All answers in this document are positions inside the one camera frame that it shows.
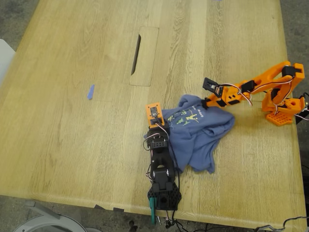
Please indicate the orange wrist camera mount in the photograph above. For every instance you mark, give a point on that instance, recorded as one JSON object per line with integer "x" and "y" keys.
{"x": 154, "y": 120}

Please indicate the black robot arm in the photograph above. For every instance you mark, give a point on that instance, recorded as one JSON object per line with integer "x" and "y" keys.
{"x": 161, "y": 176}

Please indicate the black table clamp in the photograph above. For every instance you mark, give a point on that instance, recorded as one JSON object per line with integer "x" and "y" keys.
{"x": 301, "y": 117}

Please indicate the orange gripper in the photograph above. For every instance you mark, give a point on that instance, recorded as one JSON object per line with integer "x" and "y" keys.
{"x": 216, "y": 101}

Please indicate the black chair caster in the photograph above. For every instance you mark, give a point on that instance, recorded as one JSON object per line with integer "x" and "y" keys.
{"x": 133, "y": 227}

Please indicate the grey white swivel chair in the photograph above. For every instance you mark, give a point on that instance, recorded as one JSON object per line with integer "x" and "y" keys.
{"x": 48, "y": 218}

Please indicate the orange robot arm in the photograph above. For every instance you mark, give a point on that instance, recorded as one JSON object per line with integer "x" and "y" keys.
{"x": 265, "y": 79}

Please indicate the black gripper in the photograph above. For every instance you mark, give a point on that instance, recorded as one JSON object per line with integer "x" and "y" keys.
{"x": 157, "y": 127}

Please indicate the blue printed T-shirt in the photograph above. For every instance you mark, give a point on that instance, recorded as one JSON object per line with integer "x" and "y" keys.
{"x": 198, "y": 140}

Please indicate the green table clamp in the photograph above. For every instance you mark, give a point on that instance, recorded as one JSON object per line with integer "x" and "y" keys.
{"x": 153, "y": 207}

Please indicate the blue masking tape piece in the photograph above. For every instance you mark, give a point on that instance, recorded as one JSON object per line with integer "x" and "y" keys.
{"x": 90, "y": 93}

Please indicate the orange perforated base plate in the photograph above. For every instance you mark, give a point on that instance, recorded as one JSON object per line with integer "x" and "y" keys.
{"x": 281, "y": 119}

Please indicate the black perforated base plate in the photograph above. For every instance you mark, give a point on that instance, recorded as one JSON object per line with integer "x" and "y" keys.
{"x": 176, "y": 195}

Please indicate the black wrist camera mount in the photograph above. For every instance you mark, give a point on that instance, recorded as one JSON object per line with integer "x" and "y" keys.
{"x": 208, "y": 84}

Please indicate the white round disc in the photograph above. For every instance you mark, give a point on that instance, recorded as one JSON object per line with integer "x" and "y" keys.
{"x": 93, "y": 230}

